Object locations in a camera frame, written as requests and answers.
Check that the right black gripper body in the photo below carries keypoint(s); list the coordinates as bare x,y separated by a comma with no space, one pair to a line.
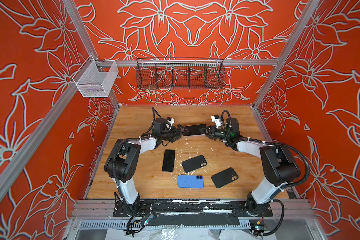
217,133

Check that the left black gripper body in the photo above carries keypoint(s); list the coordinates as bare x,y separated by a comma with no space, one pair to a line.
169,134

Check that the black smartphone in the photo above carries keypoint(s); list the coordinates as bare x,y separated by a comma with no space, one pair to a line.
194,130
168,161

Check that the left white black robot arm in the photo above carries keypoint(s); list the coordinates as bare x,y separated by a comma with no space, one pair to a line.
122,162

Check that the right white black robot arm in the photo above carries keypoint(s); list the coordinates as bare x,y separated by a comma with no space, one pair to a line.
284,166

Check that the black phone case centre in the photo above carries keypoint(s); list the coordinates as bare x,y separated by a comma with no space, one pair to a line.
194,163

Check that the black phone case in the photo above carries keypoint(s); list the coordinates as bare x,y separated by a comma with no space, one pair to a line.
224,177
194,163

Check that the black phone case right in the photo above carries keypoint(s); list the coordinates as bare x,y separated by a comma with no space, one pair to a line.
224,177

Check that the blue phone case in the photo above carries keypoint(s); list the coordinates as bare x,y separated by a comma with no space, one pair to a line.
190,182

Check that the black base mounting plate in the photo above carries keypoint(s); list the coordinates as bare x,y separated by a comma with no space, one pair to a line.
196,206

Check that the clear plastic bin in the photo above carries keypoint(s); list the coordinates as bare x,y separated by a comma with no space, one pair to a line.
95,79

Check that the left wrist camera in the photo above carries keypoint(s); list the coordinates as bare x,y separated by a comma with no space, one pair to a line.
171,121

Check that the black wire basket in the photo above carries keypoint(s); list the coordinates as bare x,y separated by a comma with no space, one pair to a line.
177,73

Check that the grey cable duct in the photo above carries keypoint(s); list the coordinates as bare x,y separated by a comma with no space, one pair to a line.
242,224

